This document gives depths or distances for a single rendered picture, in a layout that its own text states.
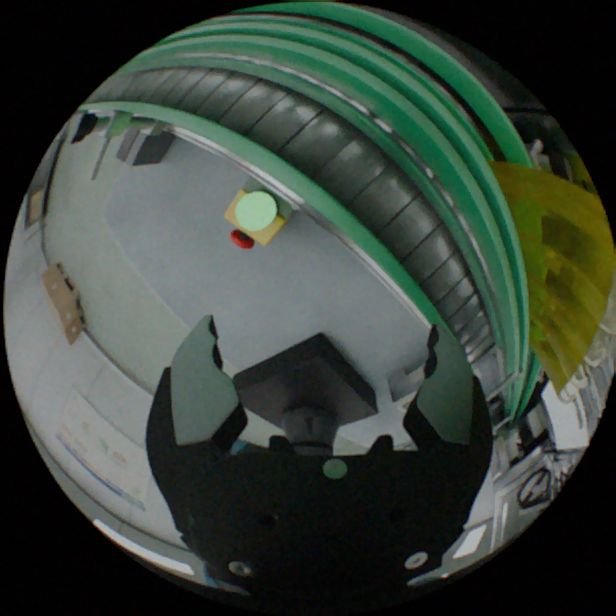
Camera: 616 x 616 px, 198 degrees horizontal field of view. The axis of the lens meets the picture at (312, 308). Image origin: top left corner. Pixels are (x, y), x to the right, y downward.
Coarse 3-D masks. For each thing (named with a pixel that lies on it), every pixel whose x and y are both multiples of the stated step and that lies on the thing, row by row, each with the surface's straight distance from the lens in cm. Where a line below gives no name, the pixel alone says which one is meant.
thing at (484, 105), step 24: (216, 24) 37; (288, 24) 28; (312, 24) 26; (336, 24) 24; (360, 24) 22; (384, 24) 20; (384, 48) 23; (408, 48) 21; (432, 48) 19; (408, 72) 23; (432, 72) 21; (456, 72) 19; (456, 96) 21; (480, 96) 19; (480, 120) 21; (504, 120) 19; (480, 144) 23; (504, 144) 21; (528, 360) 62; (528, 384) 76
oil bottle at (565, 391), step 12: (540, 336) 28; (540, 348) 29; (540, 360) 31; (552, 360) 27; (552, 372) 29; (564, 372) 27; (552, 384) 31; (564, 384) 27; (564, 396) 29; (576, 396) 29
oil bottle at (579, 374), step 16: (528, 288) 24; (544, 304) 23; (544, 320) 24; (544, 336) 27; (560, 336) 23; (560, 352) 25; (576, 352) 22; (576, 368) 23; (592, 368) 23; (576, 384) 25
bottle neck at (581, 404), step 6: (582, 390) 29; (582, 396) 29; (588, 396) 30; (576, 402) 30; (582, 402) 29; (588, 402) 30; (576, 408) 30; (582, 408) 29; (588, 408) 30; (576, 414) 30; (582, 414) 30; (588, 414) 30; (582, 420) 30; (588, 420) 30; (582, 426) 30
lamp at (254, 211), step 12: (252, 192) 24; (264, 192) 24; (240, 204) 22; (252, 204) 22; (264, 204) 22; (276, 204) 24; (240, 216) 23; (252, 216) 22; (264, 216) 22; (252, 228) 23
